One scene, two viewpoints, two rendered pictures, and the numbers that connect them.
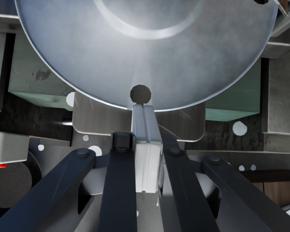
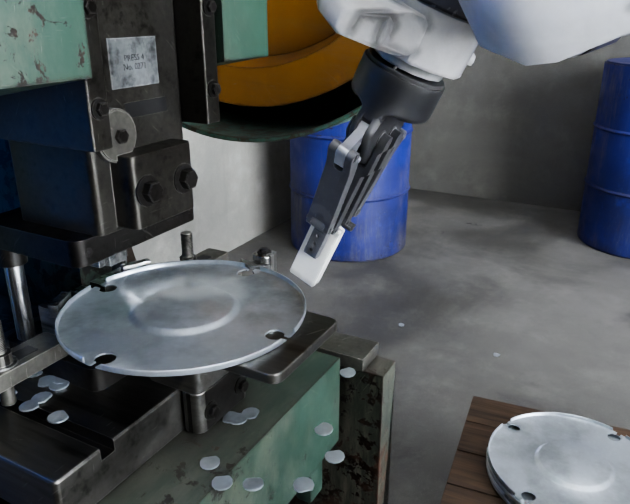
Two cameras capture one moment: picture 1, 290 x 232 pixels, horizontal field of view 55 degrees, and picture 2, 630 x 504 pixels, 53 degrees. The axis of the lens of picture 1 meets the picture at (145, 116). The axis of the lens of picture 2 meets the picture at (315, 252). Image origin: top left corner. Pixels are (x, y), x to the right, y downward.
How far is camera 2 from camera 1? 0.58 m
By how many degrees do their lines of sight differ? 62
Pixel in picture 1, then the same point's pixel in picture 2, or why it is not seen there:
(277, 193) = (466, 473)
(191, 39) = (251, 304)
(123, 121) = (291, 349)
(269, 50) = not seen: hidden behind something
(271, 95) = (328, 347)
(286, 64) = not seen: hidden behind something
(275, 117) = (351, 351)
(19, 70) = not seen: outside the picture
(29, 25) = (154, 372)
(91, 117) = (273, 363)
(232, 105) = (321, 370)
